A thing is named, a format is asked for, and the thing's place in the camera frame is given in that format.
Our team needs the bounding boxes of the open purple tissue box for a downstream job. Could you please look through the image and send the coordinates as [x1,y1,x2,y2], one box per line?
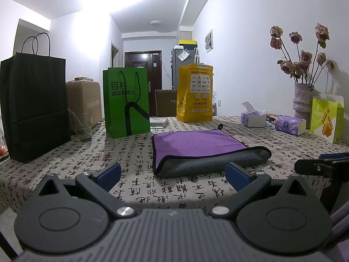
[240,102,267,128]

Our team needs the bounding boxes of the yellow-green snack bag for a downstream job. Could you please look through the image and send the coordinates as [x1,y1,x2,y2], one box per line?
[310,94,344,144]

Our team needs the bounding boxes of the beige suitcase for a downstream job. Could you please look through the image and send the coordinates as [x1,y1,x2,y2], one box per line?
[66,80,102,127]

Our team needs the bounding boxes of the small white green box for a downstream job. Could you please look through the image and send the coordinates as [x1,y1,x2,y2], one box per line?
[150,117,168,128]

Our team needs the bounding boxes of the round ceiling lamp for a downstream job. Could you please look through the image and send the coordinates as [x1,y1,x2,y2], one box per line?
[150,20,161,26]

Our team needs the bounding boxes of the purple and grey towel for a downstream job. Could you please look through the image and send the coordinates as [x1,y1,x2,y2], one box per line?
[152,124,272,178]

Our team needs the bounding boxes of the dark brown entrance door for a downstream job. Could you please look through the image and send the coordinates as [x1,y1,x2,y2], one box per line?
[124,50,162,117]

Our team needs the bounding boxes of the black paper bag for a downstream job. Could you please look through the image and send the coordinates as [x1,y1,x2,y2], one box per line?
[1,46,70,163]

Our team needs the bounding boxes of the yellow box on refrigerator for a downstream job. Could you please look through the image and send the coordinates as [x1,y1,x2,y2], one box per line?
[178,40,197,47]

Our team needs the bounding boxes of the brown wicker chair back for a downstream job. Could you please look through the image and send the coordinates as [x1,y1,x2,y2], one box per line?
[155,89,177,117]

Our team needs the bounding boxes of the green paper shopping bag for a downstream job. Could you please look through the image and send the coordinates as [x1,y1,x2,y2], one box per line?
[103,67,150,138]

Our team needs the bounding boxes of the purple tissue pack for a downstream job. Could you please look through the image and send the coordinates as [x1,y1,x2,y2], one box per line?
[275,116,306,136]

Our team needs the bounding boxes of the dried pink roses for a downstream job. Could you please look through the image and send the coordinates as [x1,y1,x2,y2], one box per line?
[270,23,335,86]

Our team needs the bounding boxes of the grey refrigerator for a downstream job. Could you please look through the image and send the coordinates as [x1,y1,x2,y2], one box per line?
[171,44,197,89]

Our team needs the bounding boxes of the framed wall picture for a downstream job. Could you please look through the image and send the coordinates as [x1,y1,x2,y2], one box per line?
[205,30,214,52]

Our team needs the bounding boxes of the yellow paper bag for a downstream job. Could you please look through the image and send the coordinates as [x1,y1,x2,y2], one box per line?
[176,63,213,122]

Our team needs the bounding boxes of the clear drinking glass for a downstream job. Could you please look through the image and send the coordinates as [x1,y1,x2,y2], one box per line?
[67,108,92,141]

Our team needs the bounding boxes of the textured grey vase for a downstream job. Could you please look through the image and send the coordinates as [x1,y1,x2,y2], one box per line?
[293,83,314,124]

